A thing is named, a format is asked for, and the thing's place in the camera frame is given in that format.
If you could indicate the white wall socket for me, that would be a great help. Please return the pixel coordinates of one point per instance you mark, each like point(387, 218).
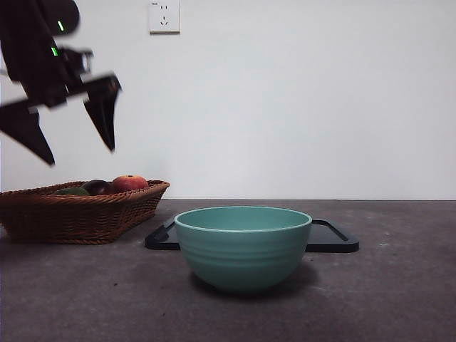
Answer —
point(164, 18)

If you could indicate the black rectangular tray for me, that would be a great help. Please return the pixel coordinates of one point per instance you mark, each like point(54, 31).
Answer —
point(335, 242)

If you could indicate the red yellow apple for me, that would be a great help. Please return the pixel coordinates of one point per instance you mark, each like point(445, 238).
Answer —
point(130, 182)

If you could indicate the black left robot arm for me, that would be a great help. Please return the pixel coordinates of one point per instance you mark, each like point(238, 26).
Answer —
point(28, 53)

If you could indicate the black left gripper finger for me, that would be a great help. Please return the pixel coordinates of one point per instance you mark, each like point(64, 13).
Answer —
point(21, 128)
point(103, 114)

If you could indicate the green avocado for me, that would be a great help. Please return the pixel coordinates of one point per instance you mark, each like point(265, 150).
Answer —
point(71, 191)

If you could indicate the teal ribbed bowl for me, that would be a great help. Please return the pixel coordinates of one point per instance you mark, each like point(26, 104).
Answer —
point(242, 256)

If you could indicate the brown wicker basket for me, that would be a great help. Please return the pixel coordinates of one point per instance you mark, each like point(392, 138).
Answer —
point(71, 221)

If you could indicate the dark purple plum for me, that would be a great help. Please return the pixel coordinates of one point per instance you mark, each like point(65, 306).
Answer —
point(97, 187)

